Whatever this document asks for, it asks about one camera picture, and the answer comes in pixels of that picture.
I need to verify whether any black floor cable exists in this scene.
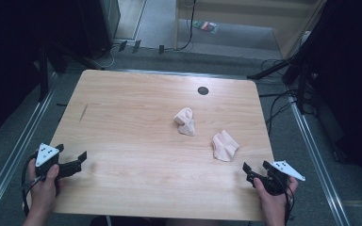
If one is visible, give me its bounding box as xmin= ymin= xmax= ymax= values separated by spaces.
xmin=173 ymin=0 xmax=198 ymax=52

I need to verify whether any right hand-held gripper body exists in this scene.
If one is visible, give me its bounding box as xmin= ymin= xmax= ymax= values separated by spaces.
xmin=246 ymin=160 xmax=306 ymax=196

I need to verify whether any black metal stand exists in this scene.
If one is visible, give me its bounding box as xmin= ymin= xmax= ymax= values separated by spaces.
xmin=37 ymin=40 xmax=103 ymax=102
xmin=246 ymin=51 xmax=316 ymax=115

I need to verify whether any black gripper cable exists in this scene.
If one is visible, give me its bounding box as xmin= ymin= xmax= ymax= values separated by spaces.
xmin=276 ymin=177 xmax=296 ymax=226
xmin=21 ymin=153 xmax=46 ymax=218

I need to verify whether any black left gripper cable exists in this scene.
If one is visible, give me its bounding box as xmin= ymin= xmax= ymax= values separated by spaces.
xmin=21 ymin=153 xmax=46 ymax=218

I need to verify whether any colourful packet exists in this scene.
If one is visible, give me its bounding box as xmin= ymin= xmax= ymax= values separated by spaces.
xmin=191 ymin=20 xmax=219 ymax=35

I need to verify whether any pale pink sock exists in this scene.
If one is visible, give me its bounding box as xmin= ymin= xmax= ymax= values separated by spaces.
xmin=173 ymin=107 xmax=196 ymax=137
xmin=211 ymin=129 xmax=240 ymax=163

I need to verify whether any light wooden shelf unit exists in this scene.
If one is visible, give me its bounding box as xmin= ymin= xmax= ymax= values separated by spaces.
xmin=173 ymin=0 xmax=328 ymax=59

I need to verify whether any person's left hand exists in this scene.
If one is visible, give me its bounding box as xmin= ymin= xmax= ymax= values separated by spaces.
xmin=27 ymin=158 xmax=60 ymax=217

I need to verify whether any metal floor rail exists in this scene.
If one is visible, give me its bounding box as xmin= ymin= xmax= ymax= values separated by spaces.
xmin=0 ymin=71 xmax=58 ymax=222
xmin=288 ymin=96 xmax=351 ymax=226

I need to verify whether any bundle of black cables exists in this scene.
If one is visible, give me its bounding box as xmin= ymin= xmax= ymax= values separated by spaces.
xmin=258 ymin=57 xmax=300 ymax=137

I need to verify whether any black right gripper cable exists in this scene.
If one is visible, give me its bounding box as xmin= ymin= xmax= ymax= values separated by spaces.
xmin=276 ymin=177 xmax=296 ymax=226

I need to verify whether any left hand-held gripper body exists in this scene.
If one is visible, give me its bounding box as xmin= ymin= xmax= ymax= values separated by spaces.
xmin=35 ymin=143 xmax=83 ymax=181

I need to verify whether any dark cabinet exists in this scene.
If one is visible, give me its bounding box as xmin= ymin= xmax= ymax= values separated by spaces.
xmin=76 ymin=0 xmax=122 ymax=60

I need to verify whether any person's right hand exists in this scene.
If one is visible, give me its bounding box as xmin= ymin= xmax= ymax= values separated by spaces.
xmin=254 ymin=176 xmax=299 ymax=218

